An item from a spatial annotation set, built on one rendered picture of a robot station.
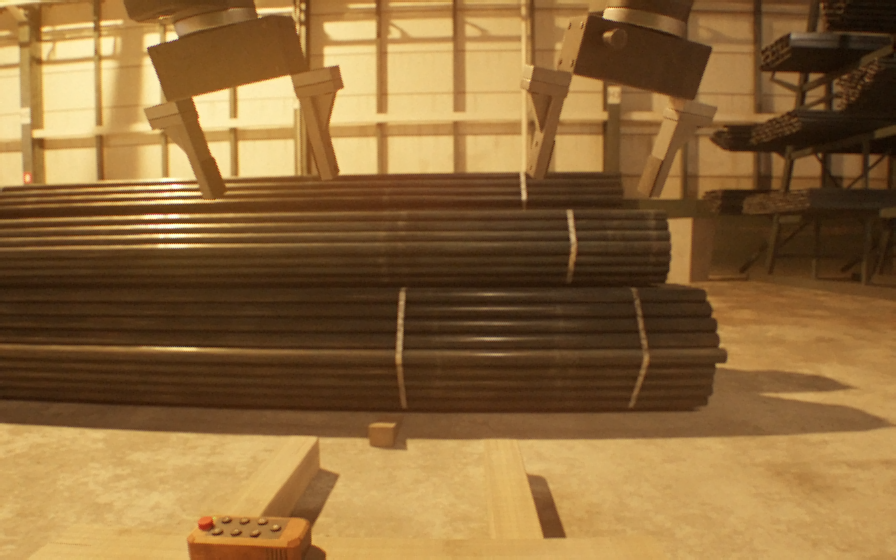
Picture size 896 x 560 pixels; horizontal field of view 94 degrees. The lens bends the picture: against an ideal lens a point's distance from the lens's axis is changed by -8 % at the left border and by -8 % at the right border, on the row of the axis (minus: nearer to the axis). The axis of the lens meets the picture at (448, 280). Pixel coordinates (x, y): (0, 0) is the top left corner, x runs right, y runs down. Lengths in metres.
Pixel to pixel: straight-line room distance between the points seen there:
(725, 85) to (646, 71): 10.42
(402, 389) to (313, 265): 0.62
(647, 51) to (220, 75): 0.39
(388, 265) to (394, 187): 0.60
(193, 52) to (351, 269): 1.46
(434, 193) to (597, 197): 0.80
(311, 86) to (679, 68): 0.34
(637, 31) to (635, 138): 9.41
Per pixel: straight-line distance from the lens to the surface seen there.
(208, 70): 0.49
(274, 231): 1.97
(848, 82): 6.54
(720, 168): 10.51
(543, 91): 0.46
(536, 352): 1.69
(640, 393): 1.93
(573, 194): 2.34
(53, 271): 2.56
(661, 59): 0.49
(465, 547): 0.83
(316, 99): 0.47
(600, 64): 0.46
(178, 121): 0.53
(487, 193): 2.28
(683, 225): 8.49
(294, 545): 0.79
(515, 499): 1.14
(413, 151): 9.28
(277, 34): 0.46
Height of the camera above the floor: 0.69
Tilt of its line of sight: 5 degrees down
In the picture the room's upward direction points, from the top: straight up
